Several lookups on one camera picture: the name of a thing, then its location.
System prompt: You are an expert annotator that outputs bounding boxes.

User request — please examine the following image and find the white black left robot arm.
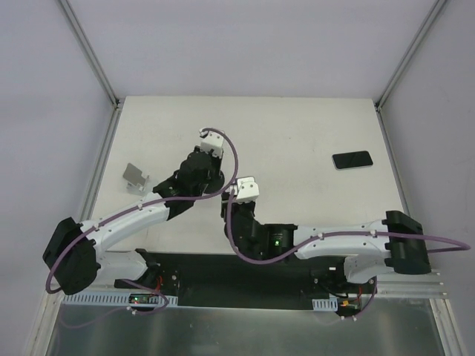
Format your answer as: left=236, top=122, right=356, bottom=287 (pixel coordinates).
left=42, top=143, right=224, bottom=295

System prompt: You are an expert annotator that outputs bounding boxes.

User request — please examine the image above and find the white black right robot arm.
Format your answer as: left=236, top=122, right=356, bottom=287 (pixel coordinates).
left=221, top=192, right=432, bottom=293

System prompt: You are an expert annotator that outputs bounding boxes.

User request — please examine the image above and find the black phone stand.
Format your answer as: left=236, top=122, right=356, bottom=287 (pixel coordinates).
left=203, top=170, right=225, bottom=194

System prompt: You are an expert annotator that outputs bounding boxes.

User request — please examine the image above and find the white phone face down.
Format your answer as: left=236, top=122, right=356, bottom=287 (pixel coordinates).
left=122, top=163, right=149, bottom=195

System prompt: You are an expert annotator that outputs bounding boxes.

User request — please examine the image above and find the black phone on table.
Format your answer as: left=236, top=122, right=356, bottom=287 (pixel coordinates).
left=332, top=151, right=373, bottom=170

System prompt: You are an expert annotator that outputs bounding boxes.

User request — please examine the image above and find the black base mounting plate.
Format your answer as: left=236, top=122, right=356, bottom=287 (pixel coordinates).
left=114, top=251, right=376, bottom=314

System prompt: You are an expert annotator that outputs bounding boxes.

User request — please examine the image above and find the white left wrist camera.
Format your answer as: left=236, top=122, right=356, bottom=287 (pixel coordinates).
left=197, top=128, right=224, bottom=159

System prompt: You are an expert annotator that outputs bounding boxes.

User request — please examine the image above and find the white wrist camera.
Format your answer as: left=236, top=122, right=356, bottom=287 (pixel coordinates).
left=197, top=128, right=224, bottom=159
left=230, top=176, right=260, bottom=203

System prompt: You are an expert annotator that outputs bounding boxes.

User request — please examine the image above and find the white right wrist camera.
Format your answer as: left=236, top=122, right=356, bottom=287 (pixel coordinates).
left=230, top=176, right=260, bottom=203

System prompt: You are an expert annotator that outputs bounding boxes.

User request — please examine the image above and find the white right cable duct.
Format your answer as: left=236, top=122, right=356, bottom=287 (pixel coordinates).
left=312, top=297, right=338, bottom=312

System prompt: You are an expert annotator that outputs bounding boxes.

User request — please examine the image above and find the white cable duct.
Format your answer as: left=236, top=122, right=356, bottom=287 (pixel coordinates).
left=62, top=291, right=166, bottom=308
left=312, top=297, right=338, bottom=312

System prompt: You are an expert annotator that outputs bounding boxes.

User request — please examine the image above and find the white left cable duct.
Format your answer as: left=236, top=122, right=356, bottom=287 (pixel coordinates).
left=62, top=291, right=166, bottom=308

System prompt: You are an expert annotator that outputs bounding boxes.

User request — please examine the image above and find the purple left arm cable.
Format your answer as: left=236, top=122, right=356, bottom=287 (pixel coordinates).
left=45, top=127, right=240, bottom=327

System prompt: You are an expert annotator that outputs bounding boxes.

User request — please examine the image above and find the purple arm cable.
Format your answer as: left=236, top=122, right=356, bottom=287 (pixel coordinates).
left=226, top=185, right=472, bottom=323
left=45, top=127, right=240, bottom=327

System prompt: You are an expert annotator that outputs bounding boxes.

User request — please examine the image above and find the aluminium rail right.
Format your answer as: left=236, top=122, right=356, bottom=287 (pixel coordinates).
left=377, top=271, right=448, bottom=299

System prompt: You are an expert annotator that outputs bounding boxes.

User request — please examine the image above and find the left aluminium frame post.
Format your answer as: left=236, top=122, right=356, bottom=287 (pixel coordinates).
left=56, top=0, right=120, bottom=109

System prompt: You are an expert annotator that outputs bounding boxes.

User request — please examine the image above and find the aluminium frame post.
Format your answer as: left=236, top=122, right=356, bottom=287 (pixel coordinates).
left=375, top=0, right=450, bottom=112
left=56, top=0, right=120, bottom=109

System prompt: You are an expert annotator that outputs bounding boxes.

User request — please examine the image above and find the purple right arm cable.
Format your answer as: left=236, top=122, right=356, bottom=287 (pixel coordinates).
left=226, top=185, right=472, bottom=323

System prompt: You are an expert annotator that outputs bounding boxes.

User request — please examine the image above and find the right aluminium frame post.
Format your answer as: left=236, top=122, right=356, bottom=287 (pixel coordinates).
left=375, top=0, right=450, bottom=112

